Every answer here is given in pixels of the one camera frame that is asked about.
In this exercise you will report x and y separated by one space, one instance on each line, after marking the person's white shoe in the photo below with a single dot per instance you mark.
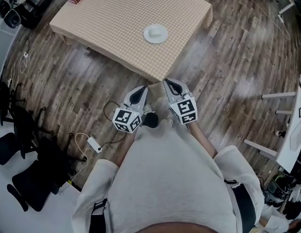
148 109
170 122

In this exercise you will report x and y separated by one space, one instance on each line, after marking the black cabinet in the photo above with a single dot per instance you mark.
31 16

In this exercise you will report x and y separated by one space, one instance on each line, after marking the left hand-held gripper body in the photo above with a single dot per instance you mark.
123 118

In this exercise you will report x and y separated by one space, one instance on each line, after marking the cluttered equipment pile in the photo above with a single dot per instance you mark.
281 190

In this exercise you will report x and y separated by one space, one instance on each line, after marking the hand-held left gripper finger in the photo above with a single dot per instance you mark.
142 103
128 100

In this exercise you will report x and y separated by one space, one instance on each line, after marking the person's right forearm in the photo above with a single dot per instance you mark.
201 137

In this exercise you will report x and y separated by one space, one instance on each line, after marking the white power strip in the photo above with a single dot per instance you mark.
94 144

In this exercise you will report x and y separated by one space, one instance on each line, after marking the checkered beige tablecloth table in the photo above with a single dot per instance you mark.
116 21

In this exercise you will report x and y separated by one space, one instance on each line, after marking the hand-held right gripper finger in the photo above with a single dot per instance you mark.
170 96
183 88

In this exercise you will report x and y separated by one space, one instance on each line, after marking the person's black trouser leg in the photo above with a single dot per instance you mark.
150 120

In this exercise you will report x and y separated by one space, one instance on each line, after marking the white round plate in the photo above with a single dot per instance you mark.
150 40

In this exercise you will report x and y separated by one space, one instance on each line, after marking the person's grey sweatshirt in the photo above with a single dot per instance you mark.
170 178

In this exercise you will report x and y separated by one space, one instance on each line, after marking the black office chair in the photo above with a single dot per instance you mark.
21 120
7 147
36 178

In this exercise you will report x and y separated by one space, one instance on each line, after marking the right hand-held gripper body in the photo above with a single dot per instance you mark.
184 110

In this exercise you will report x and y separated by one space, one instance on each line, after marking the white oval device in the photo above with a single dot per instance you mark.
12 18

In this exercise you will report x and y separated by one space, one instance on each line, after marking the person's left forearm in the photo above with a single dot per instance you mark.
125 149

